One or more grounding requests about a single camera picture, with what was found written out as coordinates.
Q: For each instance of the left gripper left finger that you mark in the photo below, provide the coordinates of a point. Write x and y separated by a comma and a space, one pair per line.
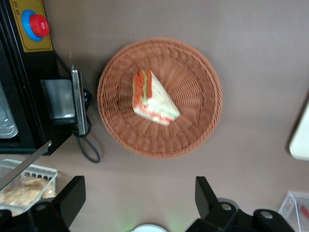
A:
70, 205

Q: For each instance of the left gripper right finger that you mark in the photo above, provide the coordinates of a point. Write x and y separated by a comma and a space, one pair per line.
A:
207, 205

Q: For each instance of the triangular sandwich orange green filling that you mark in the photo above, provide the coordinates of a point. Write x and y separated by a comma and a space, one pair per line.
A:
157, 96

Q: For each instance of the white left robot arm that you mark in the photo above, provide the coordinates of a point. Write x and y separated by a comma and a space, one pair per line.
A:
148, 229

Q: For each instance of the cream rectangular tray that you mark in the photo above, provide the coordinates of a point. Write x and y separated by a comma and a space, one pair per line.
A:
301, 140

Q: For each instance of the round brown wicker basket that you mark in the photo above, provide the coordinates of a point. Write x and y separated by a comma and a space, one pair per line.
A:
183, 60

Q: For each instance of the clear container with crackers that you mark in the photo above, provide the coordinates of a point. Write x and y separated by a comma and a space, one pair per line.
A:
14, 195

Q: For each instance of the clear acrylic bottle rack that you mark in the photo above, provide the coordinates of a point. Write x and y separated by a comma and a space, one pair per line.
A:
289, 205

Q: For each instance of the clear plastic food container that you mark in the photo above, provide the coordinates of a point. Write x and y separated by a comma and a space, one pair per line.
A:
6, 116

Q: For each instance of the black sealing machine yellow panel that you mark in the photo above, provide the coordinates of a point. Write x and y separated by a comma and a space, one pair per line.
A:
36, 62

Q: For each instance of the red emergency stop button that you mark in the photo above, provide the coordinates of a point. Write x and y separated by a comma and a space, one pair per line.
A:
38, 24

